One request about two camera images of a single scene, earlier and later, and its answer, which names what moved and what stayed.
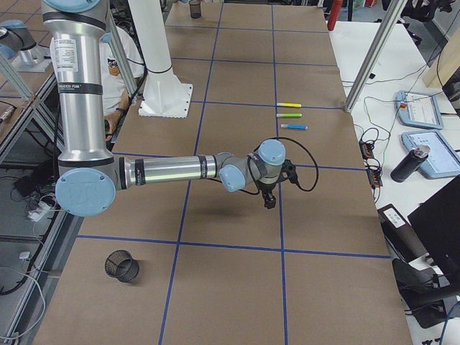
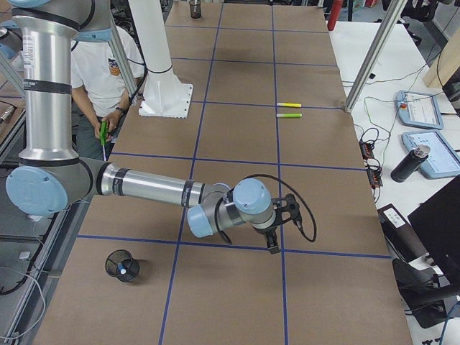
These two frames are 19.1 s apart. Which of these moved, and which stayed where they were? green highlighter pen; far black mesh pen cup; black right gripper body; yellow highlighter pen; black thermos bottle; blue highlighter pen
Moved: blue highlighter pen; black right gripper body
Stayed: black thermos bottle; green highlighter pen; yellow highlighter pen; far black mesh pen cup
